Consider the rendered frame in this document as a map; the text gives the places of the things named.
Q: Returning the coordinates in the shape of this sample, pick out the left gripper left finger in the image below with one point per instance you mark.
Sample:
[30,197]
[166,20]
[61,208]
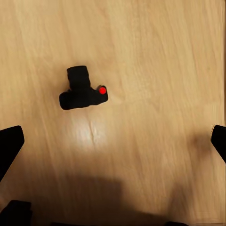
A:
[11,142]

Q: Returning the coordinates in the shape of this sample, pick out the digital camera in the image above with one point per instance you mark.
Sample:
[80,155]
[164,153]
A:
[81,94]

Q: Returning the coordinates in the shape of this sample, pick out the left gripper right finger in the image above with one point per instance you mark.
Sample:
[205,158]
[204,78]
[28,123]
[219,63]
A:
[218,139]

